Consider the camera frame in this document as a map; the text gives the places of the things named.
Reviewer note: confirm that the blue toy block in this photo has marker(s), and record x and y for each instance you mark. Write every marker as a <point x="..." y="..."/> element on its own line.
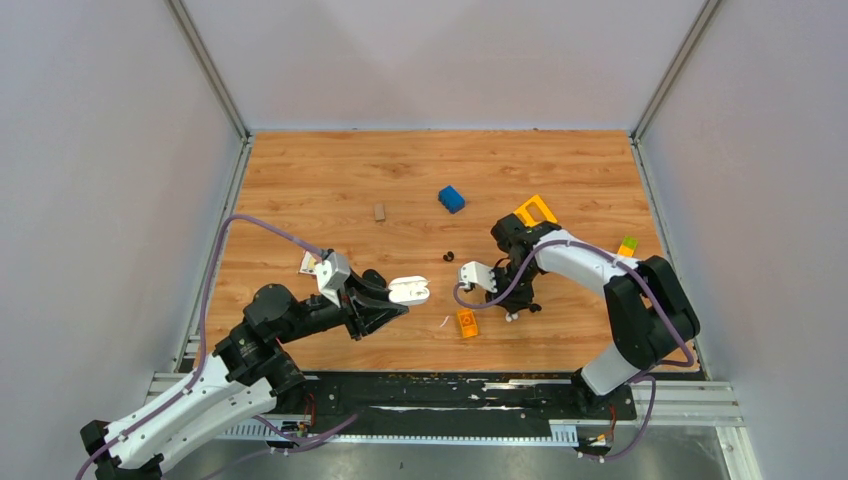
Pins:
<point x="451" y="199"/>

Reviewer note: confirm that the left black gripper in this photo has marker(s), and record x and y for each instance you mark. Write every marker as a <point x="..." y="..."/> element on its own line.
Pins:
<point x="364" y="316"/>

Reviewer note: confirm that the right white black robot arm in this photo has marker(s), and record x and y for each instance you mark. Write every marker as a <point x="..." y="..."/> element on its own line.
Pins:
<point x="649" y="313"/>

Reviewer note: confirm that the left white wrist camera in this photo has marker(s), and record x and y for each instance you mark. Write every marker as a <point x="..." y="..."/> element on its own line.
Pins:
<point x="331" y="273"/>

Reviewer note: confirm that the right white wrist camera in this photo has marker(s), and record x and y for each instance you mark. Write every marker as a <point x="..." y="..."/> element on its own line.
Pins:
<point x="475" y="274"/>

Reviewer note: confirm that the white earbud charging case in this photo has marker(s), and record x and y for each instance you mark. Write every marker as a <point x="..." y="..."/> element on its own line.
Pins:
<point x="409" y="290"/>

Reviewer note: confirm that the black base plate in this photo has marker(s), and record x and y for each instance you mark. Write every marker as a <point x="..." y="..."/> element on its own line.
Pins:
<point x="461" y="405"/>

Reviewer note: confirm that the orange toy brick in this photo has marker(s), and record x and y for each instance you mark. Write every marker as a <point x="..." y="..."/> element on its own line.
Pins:
<point x="467" y="323"/>

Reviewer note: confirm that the green orange small block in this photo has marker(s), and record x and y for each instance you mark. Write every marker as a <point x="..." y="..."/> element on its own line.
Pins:
<point x="628" y="247"/>

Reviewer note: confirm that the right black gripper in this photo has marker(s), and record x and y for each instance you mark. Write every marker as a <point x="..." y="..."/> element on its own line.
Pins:
<point x="513" y="303"/>

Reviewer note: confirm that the pink card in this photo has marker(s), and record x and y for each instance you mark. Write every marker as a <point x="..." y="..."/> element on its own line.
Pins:
<point x="309" y="263"/>

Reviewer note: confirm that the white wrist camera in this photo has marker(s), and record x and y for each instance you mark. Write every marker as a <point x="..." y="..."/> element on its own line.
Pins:
<point x="475" y="274"/>
<point x="331" y="273"/>

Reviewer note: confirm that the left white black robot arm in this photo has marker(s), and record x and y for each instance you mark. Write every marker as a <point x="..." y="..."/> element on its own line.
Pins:
<point x="246" y="374"/>

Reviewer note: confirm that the yellow triangular plastic part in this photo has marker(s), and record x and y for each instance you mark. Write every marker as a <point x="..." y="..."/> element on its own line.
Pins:
<point x="535" y="211"/>

